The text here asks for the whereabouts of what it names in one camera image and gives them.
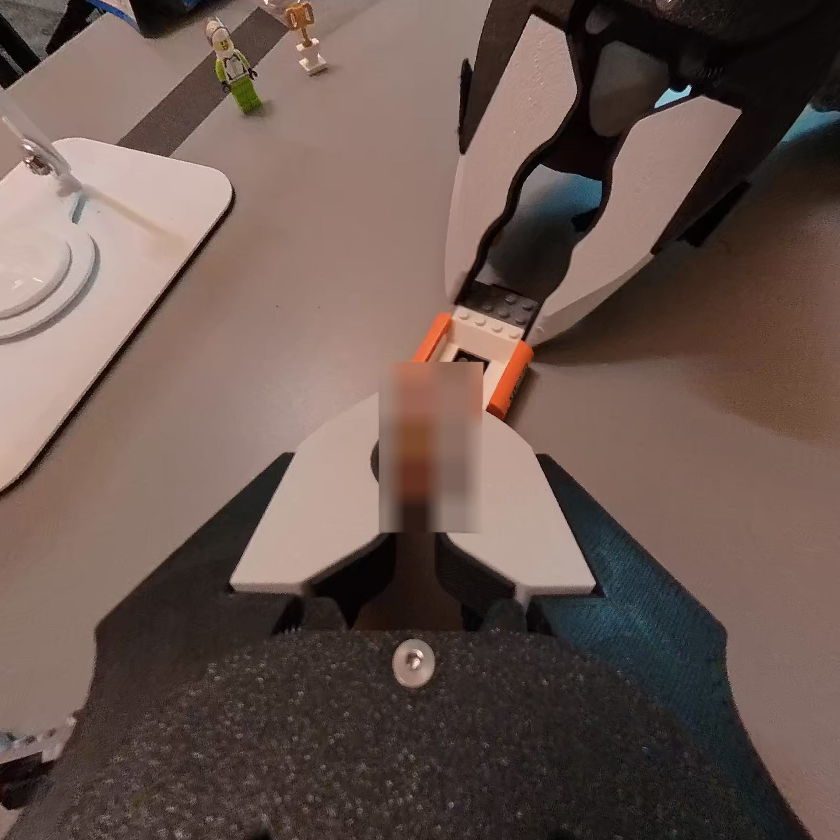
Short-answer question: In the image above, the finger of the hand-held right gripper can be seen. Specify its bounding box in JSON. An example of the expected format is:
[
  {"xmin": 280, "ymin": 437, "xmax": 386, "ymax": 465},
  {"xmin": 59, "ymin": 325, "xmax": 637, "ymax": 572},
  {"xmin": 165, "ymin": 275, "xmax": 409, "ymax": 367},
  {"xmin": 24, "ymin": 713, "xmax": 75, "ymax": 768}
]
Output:
[
  {"xmin": 532, "ymin": 92, "xmax": 745, "ymax": 345},
  {"xmin": 447, "ymin": 14, "xmax": 581, "ymax": 309}
]

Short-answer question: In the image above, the white book stand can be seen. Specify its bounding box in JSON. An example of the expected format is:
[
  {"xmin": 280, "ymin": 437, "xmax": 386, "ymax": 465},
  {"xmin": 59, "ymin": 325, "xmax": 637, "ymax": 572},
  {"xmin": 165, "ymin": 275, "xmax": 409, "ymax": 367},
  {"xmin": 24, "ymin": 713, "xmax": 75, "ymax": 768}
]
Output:
[{"xmin": 0, "ymin": 86, "xmax": 235, "ymax": 493}]

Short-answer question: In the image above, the orange white lego car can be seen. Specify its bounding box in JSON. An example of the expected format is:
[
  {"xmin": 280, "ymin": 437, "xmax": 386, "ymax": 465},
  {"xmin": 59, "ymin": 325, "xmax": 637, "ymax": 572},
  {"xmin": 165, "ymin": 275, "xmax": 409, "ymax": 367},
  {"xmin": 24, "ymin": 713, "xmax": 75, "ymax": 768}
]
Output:
[{"xmin": 410, "ymin": 279, "xmax": 547, "ymax": 421}]

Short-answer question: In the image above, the small gold trophy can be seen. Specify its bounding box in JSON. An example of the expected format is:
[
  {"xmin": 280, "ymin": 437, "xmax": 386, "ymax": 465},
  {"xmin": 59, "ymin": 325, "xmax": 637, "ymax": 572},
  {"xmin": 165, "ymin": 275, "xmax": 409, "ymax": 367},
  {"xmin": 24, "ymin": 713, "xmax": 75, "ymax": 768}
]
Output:
[{"xmin": 285, "ymin": 3, "xmax": 330, "ymax": 77}]

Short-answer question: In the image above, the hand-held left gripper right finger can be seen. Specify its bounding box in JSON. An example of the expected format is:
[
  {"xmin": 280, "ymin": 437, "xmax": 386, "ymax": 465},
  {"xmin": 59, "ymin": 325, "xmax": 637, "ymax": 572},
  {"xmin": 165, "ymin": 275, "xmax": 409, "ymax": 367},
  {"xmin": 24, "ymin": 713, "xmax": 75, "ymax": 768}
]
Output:
[{"xmin": 440, "ymin": 420, "xmax": 598, "ymax": 611}]

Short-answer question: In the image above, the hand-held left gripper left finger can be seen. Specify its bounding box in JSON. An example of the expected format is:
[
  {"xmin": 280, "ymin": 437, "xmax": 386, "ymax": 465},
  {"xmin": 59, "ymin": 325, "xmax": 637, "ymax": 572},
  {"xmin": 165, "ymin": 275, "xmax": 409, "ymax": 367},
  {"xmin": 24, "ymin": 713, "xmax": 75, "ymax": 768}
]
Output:
[{"xmin": 230, "ymin": 401, "xmax": 399, "ymax": 611}]

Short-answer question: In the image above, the green minifigure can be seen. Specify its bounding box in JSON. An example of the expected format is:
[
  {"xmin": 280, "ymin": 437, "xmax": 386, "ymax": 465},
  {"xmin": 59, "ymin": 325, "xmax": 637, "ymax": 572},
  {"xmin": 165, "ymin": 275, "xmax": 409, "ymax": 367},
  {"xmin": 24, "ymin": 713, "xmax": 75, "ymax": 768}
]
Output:
[{"xmin": 204, "ymin": 19, "xmax": 265, "ymax": 116}]

